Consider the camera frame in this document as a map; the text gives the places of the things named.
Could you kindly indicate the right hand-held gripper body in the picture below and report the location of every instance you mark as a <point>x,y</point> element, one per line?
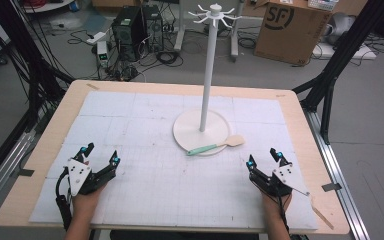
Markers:
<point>281,180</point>

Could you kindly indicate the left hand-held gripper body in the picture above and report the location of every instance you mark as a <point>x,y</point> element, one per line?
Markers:
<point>78,175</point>

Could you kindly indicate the white hook stand rack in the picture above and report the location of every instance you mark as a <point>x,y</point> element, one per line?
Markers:
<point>201,130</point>

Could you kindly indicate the person's right hand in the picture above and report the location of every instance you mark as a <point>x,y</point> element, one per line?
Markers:
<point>275,205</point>

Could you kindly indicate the person's left hand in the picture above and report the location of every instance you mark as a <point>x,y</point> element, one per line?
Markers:
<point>86,203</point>

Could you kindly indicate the white grid mat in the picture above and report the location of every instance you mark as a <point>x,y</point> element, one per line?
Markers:
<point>153,186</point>

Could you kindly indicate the thin wooden stick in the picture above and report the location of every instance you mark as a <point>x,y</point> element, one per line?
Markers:
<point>320,211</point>

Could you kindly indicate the black tape piece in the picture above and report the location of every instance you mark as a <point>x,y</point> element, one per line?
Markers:
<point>26,172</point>
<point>331,187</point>

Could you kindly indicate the white power supply unit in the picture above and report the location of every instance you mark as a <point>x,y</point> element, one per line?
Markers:
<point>102,53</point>

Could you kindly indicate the white power strip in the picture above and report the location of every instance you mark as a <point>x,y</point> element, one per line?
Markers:
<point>96,37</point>

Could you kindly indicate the white foam board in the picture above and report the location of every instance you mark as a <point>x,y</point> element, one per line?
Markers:
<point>343,51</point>

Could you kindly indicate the brown cardboard box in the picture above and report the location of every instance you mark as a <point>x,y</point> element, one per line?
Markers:
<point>290,33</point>

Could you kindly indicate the large black computer tower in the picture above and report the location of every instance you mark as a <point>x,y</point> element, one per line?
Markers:
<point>128,33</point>

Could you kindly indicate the white stand leg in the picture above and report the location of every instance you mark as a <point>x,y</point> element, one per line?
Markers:
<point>235,36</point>
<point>179,30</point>

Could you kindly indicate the narrow black computer tower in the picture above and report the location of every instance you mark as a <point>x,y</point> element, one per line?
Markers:
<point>154,28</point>

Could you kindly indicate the grey bag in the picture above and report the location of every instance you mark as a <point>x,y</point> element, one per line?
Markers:
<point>339,26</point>

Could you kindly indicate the aluminium rail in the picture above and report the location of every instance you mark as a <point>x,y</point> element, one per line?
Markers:
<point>340,173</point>
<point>3,173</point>

